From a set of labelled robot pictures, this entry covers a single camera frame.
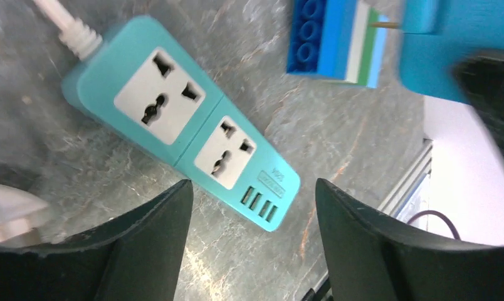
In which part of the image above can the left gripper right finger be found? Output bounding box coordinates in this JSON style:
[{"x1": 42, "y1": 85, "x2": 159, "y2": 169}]
[{"x1": 315, "y1": 178, "x2": 504, "y2": 300}]

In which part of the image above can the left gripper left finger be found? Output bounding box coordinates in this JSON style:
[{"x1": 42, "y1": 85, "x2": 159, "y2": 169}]
[{"x1": 0, "y1": 180, "x2": 193, "y2": 300}]

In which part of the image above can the blue plug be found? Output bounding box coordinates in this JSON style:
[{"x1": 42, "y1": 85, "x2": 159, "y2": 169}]
[{"x1": 372, "y1": 0, "x2": 504, "y2": 103}]

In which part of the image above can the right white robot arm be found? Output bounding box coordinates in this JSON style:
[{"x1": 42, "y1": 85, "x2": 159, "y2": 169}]
[{"x1": 452, "y1": 50, "x2": 504, "y2": 158}]

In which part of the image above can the teal power strip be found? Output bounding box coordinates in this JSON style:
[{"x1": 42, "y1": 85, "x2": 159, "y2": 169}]
[{"x1": 61, "y1": 16, "x2": 300, "y2": 231}]

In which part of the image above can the blue green toy block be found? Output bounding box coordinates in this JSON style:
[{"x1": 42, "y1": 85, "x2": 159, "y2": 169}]
[{"x1": 286, "y1": 0, "x2": 388, "y2": 88}]

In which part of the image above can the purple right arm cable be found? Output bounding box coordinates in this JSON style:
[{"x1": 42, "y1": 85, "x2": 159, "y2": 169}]
[{"x1": 406, "y1": 209, "x2": 462, "y2": 241}]

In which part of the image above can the white strip cord with plug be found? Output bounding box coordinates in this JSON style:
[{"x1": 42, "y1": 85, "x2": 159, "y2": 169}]
[{"x1": 0, "y1": 182, "x2": 51, "y2": 248}]

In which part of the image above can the white coiled cable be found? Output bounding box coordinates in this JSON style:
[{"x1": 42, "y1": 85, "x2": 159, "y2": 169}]
[{"x1": 33, "y1": 0, "x2": 103, "y2": 61}]

